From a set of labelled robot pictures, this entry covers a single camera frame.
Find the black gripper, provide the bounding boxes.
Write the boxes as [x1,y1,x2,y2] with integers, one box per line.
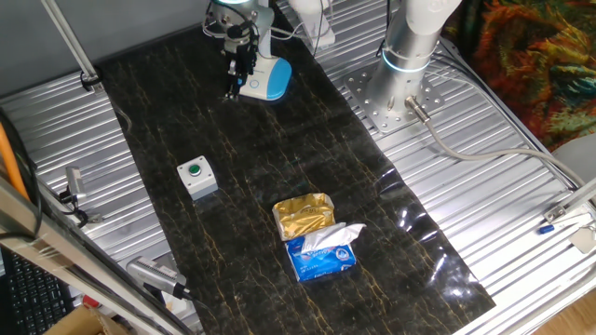
[224,40,259,101]

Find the blue white handheld device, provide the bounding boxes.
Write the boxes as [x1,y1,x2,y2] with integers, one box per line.
[237,0,293,102]

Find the grey green push button box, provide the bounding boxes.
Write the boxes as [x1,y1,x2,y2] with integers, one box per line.
[176,155,219,201]

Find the black marble pattern mat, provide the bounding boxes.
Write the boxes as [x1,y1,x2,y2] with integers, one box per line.
[97,20,497,335]

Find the white power strip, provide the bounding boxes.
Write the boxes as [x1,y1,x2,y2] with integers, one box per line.
[291,0,337,48]

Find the silver robot mounting plate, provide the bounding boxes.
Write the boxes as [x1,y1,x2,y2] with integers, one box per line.
[344,62,446,135]

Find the gold foil package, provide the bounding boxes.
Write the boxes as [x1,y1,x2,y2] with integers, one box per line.
[272,193,336,242]

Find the aluminium pole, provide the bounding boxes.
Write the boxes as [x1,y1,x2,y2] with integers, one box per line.
[40,0,102,92]

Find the blue tissue pack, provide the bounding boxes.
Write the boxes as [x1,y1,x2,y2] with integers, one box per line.
[284,221,368,283]

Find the orange tube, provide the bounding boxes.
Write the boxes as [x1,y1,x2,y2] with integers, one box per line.
[0,123,30,201]

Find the brown cardboard box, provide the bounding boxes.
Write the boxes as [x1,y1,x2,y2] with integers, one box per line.
[44,304,134,335]

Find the black keyboard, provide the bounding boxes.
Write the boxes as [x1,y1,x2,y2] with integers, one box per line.
[0,248,75,335]

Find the colourful patterned cloth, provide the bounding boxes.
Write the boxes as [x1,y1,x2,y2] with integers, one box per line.
[440,0,596,153]

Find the blue capped white pen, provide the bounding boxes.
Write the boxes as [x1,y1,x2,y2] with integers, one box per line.
[538,217,591,235]

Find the grey round chair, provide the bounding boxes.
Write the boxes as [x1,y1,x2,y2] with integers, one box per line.
[551,133,596,190]

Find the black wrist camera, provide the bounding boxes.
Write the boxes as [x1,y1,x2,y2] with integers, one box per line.
[226,20,259,44]

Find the white lamp power cable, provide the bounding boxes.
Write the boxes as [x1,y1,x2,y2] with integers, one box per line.
[269,22,308,42]

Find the thick grey robot cable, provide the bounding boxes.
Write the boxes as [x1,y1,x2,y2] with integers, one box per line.
[403,95,589,188]

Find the silver ribbed camera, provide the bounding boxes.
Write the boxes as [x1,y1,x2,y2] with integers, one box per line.
[125,255,193,302]

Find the aluminium frame beam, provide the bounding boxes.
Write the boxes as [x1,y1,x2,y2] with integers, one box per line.
[0,176,187,335]

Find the aluminium corner bracket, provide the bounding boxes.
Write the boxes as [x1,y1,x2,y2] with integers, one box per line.
[542,179,596,256]

